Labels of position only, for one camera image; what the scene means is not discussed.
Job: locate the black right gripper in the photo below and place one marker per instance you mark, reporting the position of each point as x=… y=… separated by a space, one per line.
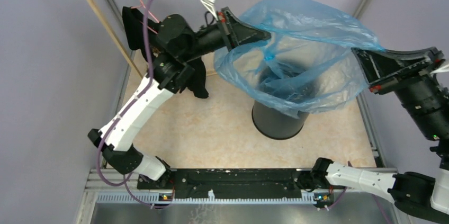
x=376 y=64

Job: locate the black round trash bin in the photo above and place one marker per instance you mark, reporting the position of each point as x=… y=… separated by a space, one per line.
x=277 y=120

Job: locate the metal corner frame left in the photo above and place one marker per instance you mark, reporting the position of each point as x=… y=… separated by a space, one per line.
x=113 y=7

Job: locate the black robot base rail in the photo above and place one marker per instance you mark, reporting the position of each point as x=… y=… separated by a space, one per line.
x=243 y=186

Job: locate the black printed t-shirt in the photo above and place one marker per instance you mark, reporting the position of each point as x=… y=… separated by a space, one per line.
x=132 y=20

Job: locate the metal corner frame right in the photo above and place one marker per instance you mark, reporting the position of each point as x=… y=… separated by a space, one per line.
x=363 y=105

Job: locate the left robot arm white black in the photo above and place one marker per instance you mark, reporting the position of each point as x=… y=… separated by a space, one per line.
x=171 y=47

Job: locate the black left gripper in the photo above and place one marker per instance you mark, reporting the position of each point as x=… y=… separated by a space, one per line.
x=236 y=34

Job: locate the blue plastic trash bag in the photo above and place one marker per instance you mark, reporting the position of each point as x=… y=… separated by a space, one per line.
x=307 y=65

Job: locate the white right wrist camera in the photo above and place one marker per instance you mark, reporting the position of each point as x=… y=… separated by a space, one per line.
x=442 y=68

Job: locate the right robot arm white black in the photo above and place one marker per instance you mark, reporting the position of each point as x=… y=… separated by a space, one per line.
x=418 y=195

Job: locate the metal corner frame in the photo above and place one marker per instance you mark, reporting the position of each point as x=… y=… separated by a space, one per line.
x=113 y=7
x=363 y=105

